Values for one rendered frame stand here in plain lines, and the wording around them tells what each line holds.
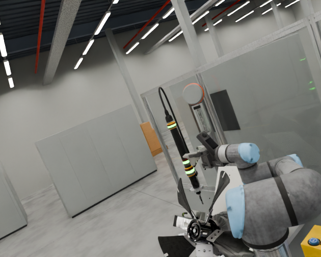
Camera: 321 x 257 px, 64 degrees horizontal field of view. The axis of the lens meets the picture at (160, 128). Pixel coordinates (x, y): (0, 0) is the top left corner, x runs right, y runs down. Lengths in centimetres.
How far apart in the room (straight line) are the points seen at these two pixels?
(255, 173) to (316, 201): 41
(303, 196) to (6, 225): 811
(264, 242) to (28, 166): 1287
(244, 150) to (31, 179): 1267
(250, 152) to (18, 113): 1276
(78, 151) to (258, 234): 623
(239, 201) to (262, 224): 7
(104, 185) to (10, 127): 735
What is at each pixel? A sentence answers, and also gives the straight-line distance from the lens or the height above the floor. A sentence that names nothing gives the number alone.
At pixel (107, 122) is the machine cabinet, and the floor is 182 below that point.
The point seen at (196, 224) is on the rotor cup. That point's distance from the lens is 150.
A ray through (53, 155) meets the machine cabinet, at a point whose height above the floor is 160.
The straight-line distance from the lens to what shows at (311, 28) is 155.
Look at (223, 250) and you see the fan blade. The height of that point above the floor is 118.
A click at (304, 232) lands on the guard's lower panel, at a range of 215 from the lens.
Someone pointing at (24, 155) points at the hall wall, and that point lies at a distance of 1328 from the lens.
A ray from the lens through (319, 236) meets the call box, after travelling 151.
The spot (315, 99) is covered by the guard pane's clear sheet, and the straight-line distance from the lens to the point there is 164.
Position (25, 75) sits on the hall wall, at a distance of 1371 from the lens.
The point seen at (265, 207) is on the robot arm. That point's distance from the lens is 64.
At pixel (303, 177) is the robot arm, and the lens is 67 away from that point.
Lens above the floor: 196
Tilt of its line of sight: 7 degrees down
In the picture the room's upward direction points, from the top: 22 degrees counter-clockwise
